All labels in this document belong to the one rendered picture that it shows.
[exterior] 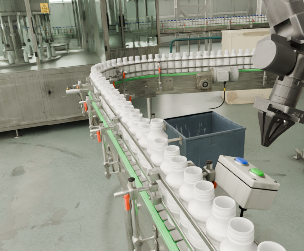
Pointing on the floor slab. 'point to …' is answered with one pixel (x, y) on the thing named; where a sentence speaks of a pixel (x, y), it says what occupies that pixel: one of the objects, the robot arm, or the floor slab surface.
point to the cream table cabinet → (258, 34)
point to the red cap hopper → (197, 16)
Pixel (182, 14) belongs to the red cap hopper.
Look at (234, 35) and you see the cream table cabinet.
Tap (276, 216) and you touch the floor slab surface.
